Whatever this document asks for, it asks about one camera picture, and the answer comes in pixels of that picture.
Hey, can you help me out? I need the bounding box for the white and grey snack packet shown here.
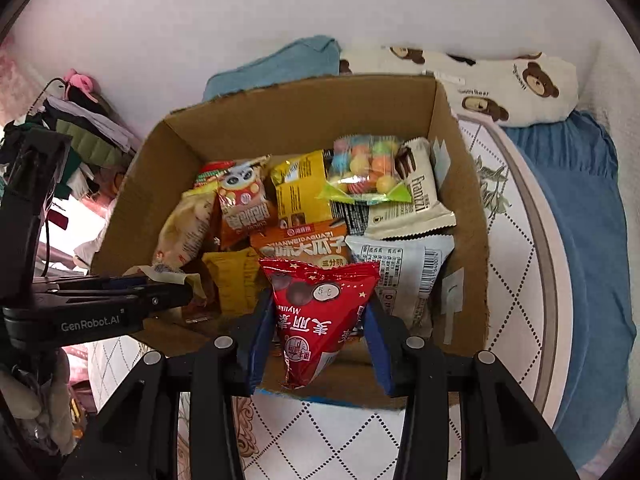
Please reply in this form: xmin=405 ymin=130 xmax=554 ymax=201
xmin=345 ymin=234 xmax=457 ymax=341

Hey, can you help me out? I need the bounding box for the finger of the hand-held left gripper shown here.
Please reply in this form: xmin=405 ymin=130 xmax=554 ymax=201
xmin=32 ymin=274 xmax=151 ymax=292
xmin=50 ymin=282 xmax=197 ymax=318

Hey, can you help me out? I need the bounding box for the panda print snack packet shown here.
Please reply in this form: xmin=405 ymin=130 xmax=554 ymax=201
xmin=215 ymin=157 xmax=278 ymax=251

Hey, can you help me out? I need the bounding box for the cream and brown snack packet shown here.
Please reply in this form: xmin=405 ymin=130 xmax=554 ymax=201
xmin=122 ymin=189 xmax=222 ymax=306

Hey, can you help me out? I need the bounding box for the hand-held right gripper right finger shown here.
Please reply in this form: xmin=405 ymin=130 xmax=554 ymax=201
xmin=365 ymin=297 xmax=581 ymax=480

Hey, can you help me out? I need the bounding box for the yellow snack packet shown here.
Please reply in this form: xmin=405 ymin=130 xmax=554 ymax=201
xmin=270 ymin=150 xmax=346 ymax=231
xmin=201 ymin=247 xmax=261 ymax=317

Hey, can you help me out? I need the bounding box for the pile of clothes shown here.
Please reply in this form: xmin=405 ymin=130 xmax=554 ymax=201
xmin=0 ymin=67 xmax=143 ymax=281

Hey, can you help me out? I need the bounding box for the blue towel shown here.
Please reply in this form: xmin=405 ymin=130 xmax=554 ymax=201
xmin=202 ymin=35 xmax=343 ymax=103

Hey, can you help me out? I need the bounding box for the black and white snack packet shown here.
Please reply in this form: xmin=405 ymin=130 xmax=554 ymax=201
xmin=327 ymin=200 xmax=371 ymax=236

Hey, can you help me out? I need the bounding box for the red chocolate packet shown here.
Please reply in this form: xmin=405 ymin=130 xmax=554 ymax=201
xmin=259 ymin=257 xmax=381 ymax=391

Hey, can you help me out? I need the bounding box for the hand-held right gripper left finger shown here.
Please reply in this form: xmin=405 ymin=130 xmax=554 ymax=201
xmin=62 ymin=287 xmax=276 ymax=480

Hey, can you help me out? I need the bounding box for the bear print pillow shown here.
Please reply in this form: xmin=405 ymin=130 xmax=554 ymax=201
xmin=340 ymin=42 xmax=581 ymax=128

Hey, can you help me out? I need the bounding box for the cardboard box with blue print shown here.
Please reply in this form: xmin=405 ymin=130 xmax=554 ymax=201
xmin=92 ymin=74 xmax=491 ymax=411

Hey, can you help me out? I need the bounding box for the beige chocolate cookie packet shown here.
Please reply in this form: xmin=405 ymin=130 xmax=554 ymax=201
xmin=365 ymin=137 xmax=457 ymax=241

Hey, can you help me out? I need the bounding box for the orange seed packet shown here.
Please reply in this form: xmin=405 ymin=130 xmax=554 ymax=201
xmin=250 ymin=220 xmax=351 ymax=271

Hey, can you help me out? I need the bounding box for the clear packet of colourful candy balls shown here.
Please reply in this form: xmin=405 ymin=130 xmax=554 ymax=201
xmin=317 ymin=134 xmax=407 ymax=206

